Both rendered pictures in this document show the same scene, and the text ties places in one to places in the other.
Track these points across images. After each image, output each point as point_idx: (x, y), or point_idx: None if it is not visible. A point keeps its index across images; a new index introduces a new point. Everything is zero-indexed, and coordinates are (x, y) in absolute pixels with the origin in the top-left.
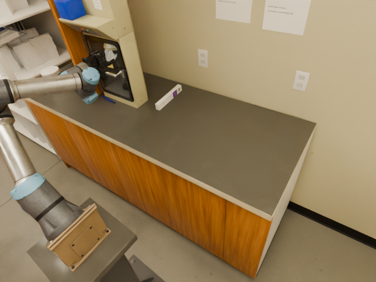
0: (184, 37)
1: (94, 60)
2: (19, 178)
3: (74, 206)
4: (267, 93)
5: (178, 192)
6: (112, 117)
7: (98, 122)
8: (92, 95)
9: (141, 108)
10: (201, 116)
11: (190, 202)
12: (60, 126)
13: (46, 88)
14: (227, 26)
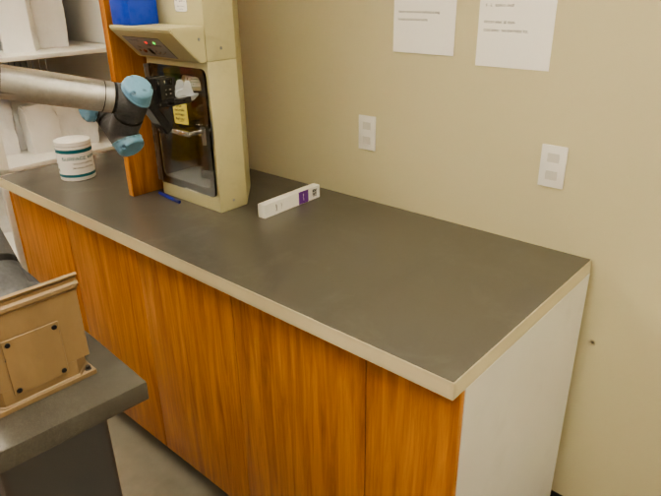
0: (336, 93)
1: (152, 87)
2: None
3: (34, 279)
4: (490, 200)
5: (271, 379)
6: (166, 219)
7: (137, 224)
8: (132, 137)
9: (229, 213)
10: (348, 231)
11: (294, 404)
12: (61, 250)
13: (50, 87)
14: (413, 64)
